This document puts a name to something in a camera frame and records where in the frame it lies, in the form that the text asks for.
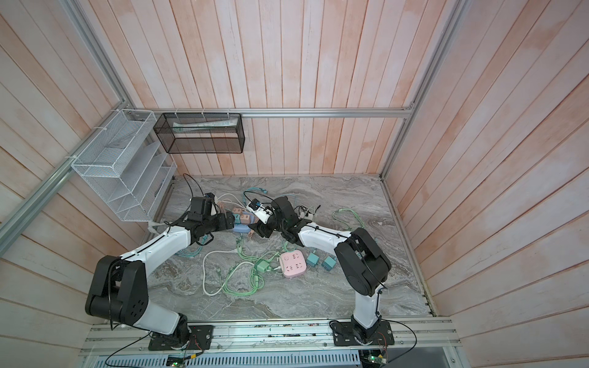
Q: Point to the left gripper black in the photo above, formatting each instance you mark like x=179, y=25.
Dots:
x=222, y=224

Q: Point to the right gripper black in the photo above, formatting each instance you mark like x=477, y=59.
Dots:
x=262, y=228

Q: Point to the light green charger plug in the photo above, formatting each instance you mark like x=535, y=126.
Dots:
x=263, y=266

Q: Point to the pink power strip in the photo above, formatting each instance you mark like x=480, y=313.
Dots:
x=292, y=263

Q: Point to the teal charger plug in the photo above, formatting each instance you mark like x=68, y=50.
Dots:
x=329, y=263
x=312, y=260

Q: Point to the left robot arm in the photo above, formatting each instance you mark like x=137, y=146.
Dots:
x=118, y=291

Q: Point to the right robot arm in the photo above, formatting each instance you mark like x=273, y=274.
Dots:
x=364, y=263

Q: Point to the blue power strip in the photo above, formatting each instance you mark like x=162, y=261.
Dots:
x=242, y=220

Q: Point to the white power strip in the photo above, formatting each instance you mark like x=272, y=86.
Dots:
x=306, y=213

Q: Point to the black mesh basket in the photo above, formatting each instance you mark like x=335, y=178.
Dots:
x=194, y=133

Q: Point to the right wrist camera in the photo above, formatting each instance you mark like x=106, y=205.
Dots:
x=262, y=212

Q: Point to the white wire mesh shelf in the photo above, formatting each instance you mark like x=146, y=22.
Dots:
x=129, y=174

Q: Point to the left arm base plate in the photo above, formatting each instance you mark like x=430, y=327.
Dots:
x=190, y=337

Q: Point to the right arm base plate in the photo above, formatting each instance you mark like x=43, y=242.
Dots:
x=347, y=334

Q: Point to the aluminium frame rail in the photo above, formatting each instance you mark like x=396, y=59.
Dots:
x=338, y=112

